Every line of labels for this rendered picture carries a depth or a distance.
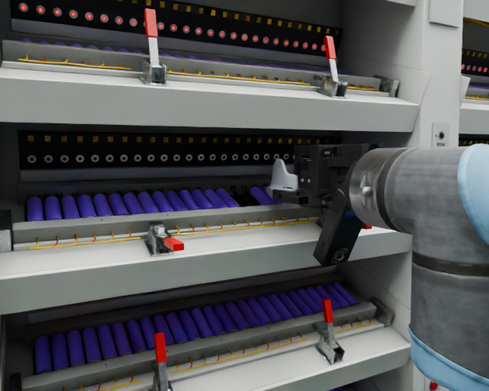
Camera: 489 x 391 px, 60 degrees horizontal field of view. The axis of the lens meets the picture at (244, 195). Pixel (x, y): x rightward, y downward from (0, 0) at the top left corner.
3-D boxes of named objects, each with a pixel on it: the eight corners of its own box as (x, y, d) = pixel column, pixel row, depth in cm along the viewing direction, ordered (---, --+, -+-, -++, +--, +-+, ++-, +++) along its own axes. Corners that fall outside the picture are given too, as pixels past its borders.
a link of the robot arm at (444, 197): (493, 274, 32) (499, 141, 31) (372, 244, 43) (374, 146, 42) (560, 258, 36) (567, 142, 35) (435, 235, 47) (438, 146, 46)
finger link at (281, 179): (268, 158, 67) (309, 158, 59) (268, 195, 67) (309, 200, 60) (252, 158, 65) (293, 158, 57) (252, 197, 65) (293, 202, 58)
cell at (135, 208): (135, 203, 62) (146, 224, 56) (123, 204, 61) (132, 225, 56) (136, 192, 61) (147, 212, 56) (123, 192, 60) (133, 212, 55)
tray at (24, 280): (409, 251, 71) (427, 200, 67) (-9, 316, 43) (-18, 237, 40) (337, 201, 87) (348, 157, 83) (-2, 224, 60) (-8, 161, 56)
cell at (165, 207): (162, 202, 63) (175, 222, 58) (150, 202, 63) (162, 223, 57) (164, 190, 63) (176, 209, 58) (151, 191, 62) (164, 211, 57)
